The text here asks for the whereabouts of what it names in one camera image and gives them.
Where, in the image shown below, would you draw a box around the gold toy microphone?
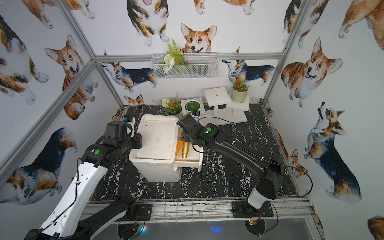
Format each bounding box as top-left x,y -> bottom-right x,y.
182,142 -> 190,159

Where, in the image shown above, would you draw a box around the orange toy microphone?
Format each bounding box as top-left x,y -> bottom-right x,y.
176,138 -> 184,155

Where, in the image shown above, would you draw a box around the white plastic drawer cabinet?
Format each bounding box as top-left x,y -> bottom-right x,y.
129,114 -> 182,183

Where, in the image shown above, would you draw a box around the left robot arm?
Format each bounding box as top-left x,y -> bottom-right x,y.
25,116 -> 142,240

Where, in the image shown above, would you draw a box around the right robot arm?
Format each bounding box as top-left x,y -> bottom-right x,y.
177,115 -> 285,210

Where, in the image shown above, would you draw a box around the white pot green moss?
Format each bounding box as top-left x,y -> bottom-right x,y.
185,100 -> 201,115

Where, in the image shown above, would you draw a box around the white pot orange flowers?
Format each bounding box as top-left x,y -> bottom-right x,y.
161,95 -> 183,119

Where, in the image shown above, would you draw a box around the white tiered display stand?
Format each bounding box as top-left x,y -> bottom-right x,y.
181,87 -> 250,126

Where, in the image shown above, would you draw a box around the green pot red flowers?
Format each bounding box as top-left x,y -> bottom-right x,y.
231,79 -> 249,103

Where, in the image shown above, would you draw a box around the green fern white flower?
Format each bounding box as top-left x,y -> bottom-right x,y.
163,39 -> 185,75

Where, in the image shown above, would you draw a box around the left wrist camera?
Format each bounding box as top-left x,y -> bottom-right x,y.
123,116 -> 136,137

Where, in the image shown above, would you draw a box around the white wire wall basket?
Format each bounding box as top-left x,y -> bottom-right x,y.
151,53 -> 219,79

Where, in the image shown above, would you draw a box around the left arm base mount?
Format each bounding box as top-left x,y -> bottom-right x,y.
118,204 -> 153,222

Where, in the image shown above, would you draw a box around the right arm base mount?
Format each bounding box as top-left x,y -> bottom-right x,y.
231,201 -> 274,219

